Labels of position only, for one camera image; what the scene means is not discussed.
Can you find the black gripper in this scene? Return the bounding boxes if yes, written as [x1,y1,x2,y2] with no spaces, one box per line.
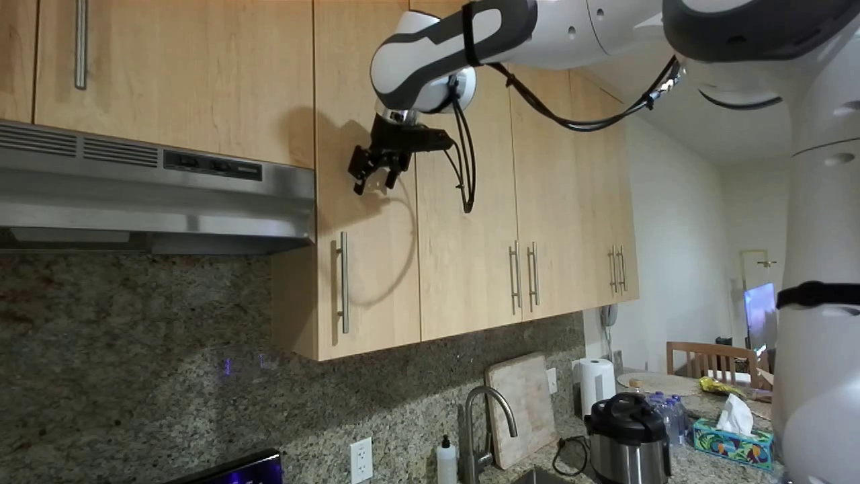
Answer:
[345,112,425,198]

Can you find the light wooden cabinet door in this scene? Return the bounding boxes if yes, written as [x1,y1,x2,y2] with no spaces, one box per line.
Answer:
[615,112,642,300]
[576,92,624,309]
[0,0,41,127]
[517,64,585,321]
[413,0,526,345]
[310,0,425,362]

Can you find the wooden cabinet side panel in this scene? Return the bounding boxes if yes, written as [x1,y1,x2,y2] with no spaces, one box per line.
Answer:
[265,241,326,365]

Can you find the wide wooden cabinet door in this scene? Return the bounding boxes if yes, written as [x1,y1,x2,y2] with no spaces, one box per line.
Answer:
[33,0,316,171]

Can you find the stainless steel range hood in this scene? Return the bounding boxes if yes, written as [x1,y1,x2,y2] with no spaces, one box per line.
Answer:
[0,118,322,257]

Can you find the light wooden cutting board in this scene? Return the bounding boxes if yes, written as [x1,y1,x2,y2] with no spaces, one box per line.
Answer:
[483,352,561,474]

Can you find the chrome kitchen faucet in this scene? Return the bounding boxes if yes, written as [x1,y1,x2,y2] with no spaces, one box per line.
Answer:
[455,382,525,484]

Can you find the white soap bottle black pump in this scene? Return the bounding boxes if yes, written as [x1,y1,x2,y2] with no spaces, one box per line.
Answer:
[432,432,463,484]

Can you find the white paper towel roll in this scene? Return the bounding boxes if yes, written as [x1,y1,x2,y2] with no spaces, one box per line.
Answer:
[570,356,622,419]

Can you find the black electric stove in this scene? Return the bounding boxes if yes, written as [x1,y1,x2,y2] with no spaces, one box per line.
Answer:
[167,450,291,484]

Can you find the steel pressure cooker black lid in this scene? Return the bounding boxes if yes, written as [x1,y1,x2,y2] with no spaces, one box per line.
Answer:
[583,391,674,484]

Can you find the clear plastic water bottles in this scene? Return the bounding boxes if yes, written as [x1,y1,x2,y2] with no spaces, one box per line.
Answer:
[644,388,697,450]

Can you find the wooden chair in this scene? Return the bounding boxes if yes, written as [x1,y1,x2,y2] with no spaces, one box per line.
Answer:
[665,339,767,392]

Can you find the yellow banana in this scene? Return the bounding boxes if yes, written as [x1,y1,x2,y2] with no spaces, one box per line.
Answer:
[697,373,742,400]

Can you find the teal patterned tissue box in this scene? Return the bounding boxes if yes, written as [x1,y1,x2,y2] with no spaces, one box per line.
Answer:
[687,391,780,474]

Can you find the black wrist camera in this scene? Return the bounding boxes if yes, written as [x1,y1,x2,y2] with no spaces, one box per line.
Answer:
[408,123,456,154]

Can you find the black looped wrist cable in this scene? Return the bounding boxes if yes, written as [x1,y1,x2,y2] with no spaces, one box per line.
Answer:
[447,72,480,217]

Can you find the long black arm cable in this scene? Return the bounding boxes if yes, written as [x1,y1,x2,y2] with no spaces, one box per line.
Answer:
[486,54,687,136]

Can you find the black appliance power cable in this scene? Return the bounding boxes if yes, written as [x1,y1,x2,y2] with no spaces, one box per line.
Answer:
[545,432,593,482]

